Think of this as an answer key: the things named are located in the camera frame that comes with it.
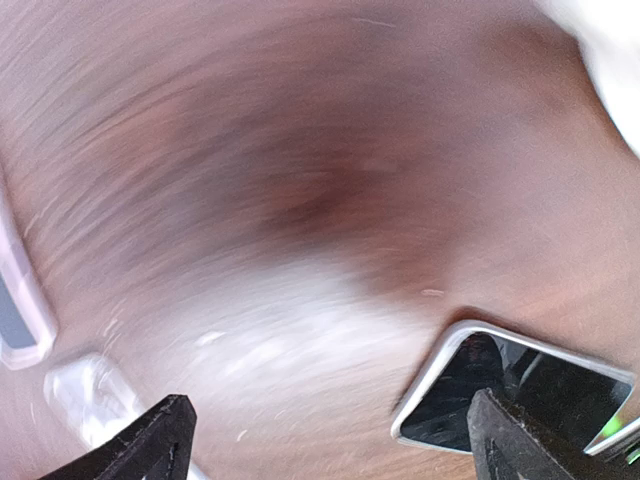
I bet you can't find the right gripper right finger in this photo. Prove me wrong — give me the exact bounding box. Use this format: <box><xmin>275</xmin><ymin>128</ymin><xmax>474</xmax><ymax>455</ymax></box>
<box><xmin>467</xmin><ymin>388</ymin><xmax>626</xmax><ymax>480</ymax></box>

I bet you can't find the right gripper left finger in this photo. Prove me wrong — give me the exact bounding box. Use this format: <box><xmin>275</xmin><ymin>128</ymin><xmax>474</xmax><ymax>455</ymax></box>
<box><xmin>41</xmin><ymin>394</ymin><xmax>196</xmax><ymax>480</ymax></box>

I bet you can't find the grey clear phone case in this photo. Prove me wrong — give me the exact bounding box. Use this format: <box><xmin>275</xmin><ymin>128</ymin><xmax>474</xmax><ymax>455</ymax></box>
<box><xmin>43</xmin><ymin>352</ymin><xmax>211</xmax><ymax>480</ymax></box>

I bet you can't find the dark smartphone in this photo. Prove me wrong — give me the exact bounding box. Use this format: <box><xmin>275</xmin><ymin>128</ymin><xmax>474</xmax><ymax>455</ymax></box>
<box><xmin>391</xmin><ymin>320</ymin><xmax>636</xmax><ymax>455</ymax></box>

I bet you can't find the pink phone case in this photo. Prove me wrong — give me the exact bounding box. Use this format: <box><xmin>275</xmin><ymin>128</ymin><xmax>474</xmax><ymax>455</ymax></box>
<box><xmin>1</xmin><ymin>182</ymin><xmax>57</xmax><ymax>370</ymax></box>

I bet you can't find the cream ribbed mug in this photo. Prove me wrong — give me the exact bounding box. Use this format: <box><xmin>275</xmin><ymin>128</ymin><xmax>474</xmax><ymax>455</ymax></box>
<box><xmin>537</xmin><ymin>0</ymin><xmax>639</xmax><ymax>154</ymax></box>

